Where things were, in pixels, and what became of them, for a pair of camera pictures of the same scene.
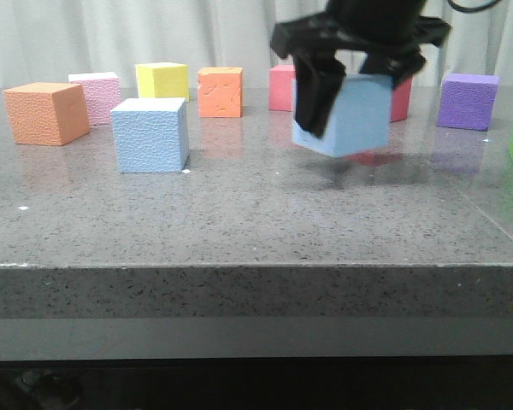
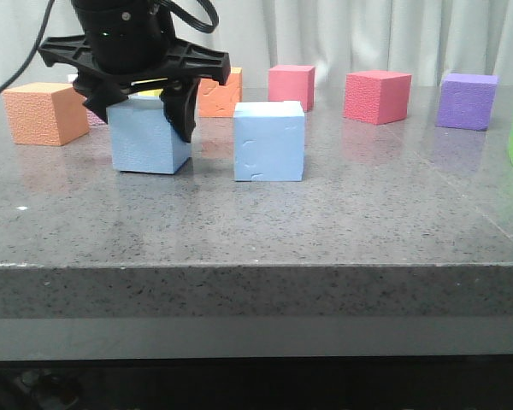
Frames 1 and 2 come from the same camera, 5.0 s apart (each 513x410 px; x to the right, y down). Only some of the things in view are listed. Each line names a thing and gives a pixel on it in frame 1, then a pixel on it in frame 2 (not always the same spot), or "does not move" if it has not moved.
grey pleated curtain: [45, 41] does not move
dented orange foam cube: [220, 91] does not move
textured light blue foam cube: [151, 134] does not move
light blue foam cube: [360, 122] → [269, 141]
